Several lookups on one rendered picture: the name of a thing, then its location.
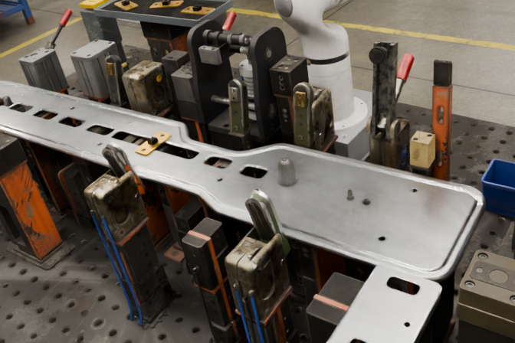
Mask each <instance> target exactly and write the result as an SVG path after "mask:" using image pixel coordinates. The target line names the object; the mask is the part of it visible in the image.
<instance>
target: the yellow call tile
mask: <svg viewBox="0 0 515 343"><path fill-rule="evenodd" d="M108 1H109V0H86V1H84V2H81V3H80V7H81V8H92V9H95V8H97V7H99V6H101V5H103V4H105V3H107V2H108Z"/></svg>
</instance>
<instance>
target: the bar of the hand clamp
mask: <svg viewBox="0 0 515 343"><path fill-rule="evenodd" d="M369 59H370V60H371V62H372V63H373V73H372V136H376V135H377V134H378V133H379V132H380V130H379V129H378V128H377V123H379V121H380V113H384V114H387V117H386V138H387V139H391V138H390V126H391V124H392V122H393V121H394V120H395V99H396V81H397V62H398V42H397V41H385V40H377V41H376V42H375V43H374V44H373V49H372V50H371V51H370V52H369Z"/></svg>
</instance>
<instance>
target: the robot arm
mask: <svg viewBox="0 0 515 343"><path fill-rule="evenodd" d="M347 1H348V0H274V7H275V9H276V11H277V13H278V14H279V16H280V17H281V18H282V19H283V20H285V21H286V22H287V23H288V24H289V25H290V26H291V27H292V28H293V29H294V30H295V31H296V32H297V33H298V35H299V37H300V40H301V43H302V48H303V57H305V58H306V59H307V60H310V66H308V65H307V69H308V76H309V84H310V85H311V86H314V87H322V88H327V89H330V91H331V95H332V103H333V118H334V126H335V132H343V131H346V130H349V129H352V128H354V127H356V126H358V125H359V124H360V123H362V122H363V121H364V120H365V119H366V117H367V114H368V110H367V106H366V104H365V103H364V102H363V101H362V100H361V99H359V98H357V97H354V96H353V81H352V71H351V62H350V52H349V38H348V34H347V32H346V30H345V28H344V27H343V26H341V25H339V24H336V23H332V22H323V13H324V12H326V11H329V10H330V9H332V8H335V7H336V6H338V5H341V4H342V3H344V2H347Z"/></svg>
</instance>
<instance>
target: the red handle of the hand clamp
mask: <svg viewBox="0 0 515 343"><path fill-rule="evenodd" d="M414 59H415V58H414V57H413V56H412V54H404V55H403V56H402V60H401V62H400V65H399V68H398V70H397V81H396V99H395V106H396V104H397V102H398V99H399V96H400V93H401V92H402V88H403V86H404V83H406V80H407V78H408V75H409V72H410V70H411V68H412V64H413V62H414ZM386 117H387V114H384V113H383V114H382V116H381V119H380V121H379V122H378V123H377V128H378V129H379V130H381V131H386Z"/></svg>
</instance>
